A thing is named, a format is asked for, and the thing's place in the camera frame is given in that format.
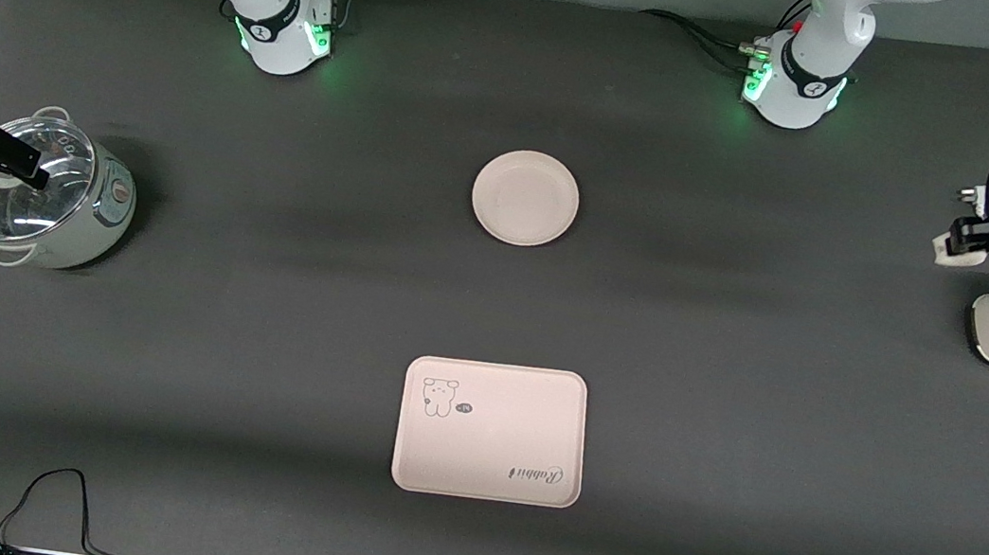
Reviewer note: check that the glass pot lid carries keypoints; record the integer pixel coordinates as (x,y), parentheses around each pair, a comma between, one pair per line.
(15,216)

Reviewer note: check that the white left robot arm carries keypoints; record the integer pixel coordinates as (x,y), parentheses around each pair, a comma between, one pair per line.
(801,89)

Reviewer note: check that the round pale pink plate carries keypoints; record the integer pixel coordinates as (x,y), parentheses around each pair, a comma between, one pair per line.
(525,197)

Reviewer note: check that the pale pink rabbit tray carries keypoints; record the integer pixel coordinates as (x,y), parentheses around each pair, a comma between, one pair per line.
(488,449)

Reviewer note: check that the pale green electric pot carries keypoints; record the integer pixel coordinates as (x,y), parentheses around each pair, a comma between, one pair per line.
(106,217)

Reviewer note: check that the dark grey table mat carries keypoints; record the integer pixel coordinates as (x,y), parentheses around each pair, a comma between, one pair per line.
(258,332)

